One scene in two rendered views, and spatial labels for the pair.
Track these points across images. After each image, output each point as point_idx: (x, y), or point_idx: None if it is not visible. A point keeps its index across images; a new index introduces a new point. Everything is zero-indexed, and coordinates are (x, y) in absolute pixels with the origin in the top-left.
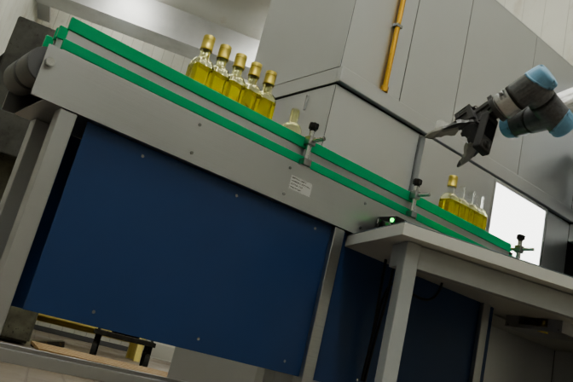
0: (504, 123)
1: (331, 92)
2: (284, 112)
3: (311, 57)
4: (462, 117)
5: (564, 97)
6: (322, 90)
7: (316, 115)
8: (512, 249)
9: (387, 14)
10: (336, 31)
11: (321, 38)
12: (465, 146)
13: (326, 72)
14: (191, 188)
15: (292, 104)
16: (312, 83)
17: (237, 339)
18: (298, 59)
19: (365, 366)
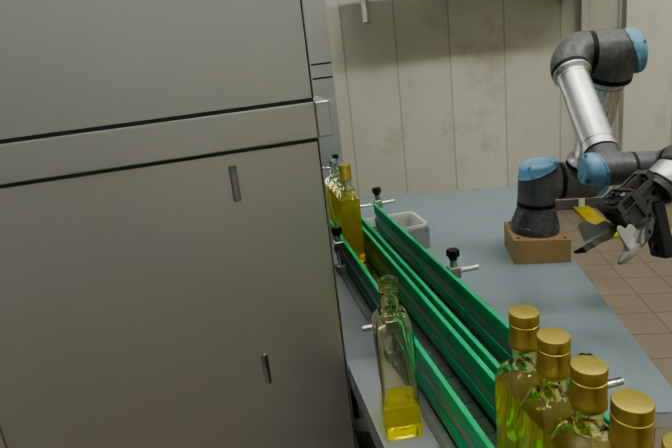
0: (603, 177)
1: (312, 160)
2: (160, 208)
3: (189, 62)
4: (629, 210)
5: (604, 111)
6: (280, 155)
7: (289, 212)
8: (370, 206)
9: None
10: None
11: (201, 9)
12: (586, 226)
13: (276, 113)
14: None
15: (183, 186)
16: (237, 136)
17: None
18: (128, 60)
19: None
